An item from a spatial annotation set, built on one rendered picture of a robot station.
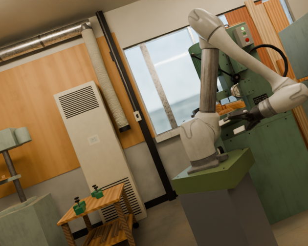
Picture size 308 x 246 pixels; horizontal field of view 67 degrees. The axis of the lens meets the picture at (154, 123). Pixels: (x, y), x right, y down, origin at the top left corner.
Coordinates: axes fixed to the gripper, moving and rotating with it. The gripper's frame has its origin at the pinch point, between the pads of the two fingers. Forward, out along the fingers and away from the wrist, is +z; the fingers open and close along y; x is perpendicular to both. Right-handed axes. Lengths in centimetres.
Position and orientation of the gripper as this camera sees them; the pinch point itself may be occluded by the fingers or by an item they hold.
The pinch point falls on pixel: (228, 127)
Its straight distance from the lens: 137.6
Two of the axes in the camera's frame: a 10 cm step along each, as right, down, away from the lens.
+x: -0.1, 8.3, -5.6
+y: -7.7, -3.6, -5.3
